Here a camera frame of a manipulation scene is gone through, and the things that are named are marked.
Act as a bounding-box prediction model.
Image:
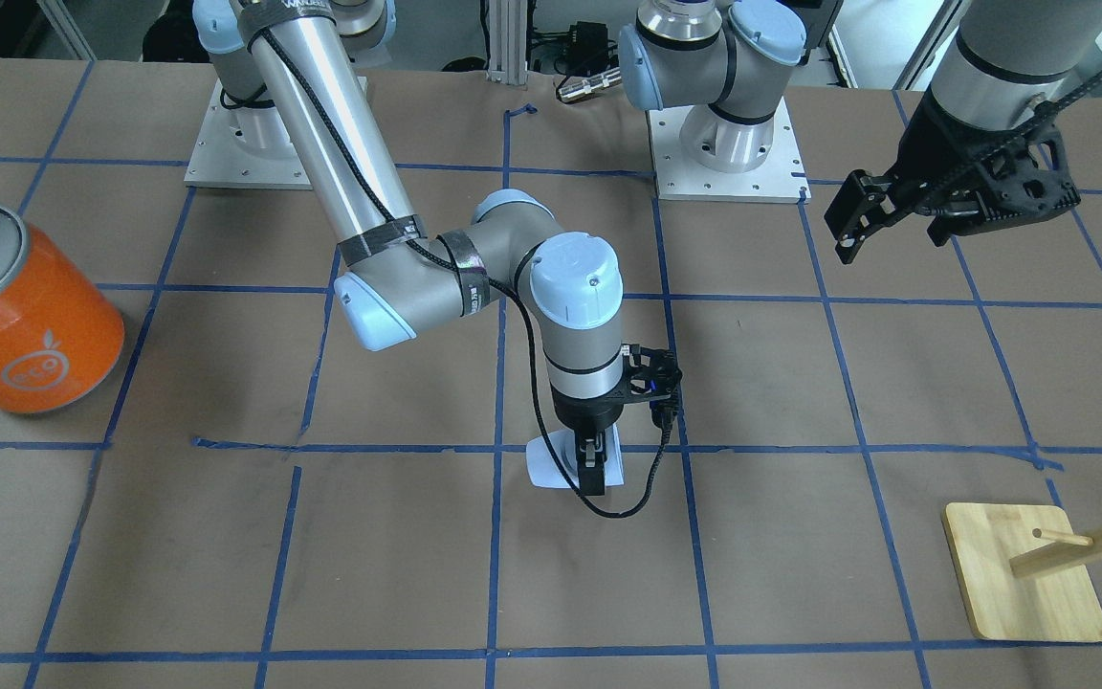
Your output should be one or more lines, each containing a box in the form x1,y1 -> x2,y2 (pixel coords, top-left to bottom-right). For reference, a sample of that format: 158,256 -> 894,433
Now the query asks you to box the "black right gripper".
551,344 -> 682,497

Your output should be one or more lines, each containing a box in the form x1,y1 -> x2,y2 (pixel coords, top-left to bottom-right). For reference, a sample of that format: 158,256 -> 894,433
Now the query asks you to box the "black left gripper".
824,91 -> 1081,265

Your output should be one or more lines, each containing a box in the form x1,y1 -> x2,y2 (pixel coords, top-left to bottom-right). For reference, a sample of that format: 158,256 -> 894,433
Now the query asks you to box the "translucent white plastic cup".
525,424 -> 625,496

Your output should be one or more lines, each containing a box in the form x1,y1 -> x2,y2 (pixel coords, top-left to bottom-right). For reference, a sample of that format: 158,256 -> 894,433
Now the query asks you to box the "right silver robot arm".
192,1 -> 681,507

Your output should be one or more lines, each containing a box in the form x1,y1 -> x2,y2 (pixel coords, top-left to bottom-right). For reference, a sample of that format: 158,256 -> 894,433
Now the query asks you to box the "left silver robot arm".
618,1 -> 1102,263

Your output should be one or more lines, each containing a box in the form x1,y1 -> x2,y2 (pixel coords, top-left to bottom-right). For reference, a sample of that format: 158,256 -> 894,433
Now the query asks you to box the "wooden cup tree stand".
941,500 -> 1102,644

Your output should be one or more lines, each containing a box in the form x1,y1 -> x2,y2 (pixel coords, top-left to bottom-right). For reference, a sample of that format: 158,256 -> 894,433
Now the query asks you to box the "silver cylindrical connector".
557,67 -> 622,104

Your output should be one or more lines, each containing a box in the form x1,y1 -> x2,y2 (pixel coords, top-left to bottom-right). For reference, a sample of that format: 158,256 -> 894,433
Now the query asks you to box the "orange can-shaped container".
0,205 -> 125,415

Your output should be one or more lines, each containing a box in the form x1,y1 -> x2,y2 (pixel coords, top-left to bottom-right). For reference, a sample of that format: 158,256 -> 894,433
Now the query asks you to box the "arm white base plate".
647,100 -> 812,204
185,82 -> 312,190

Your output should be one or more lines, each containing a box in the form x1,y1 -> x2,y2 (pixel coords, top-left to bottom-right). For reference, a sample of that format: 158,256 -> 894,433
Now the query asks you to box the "aluminium frame post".
484,0 -> 530,88

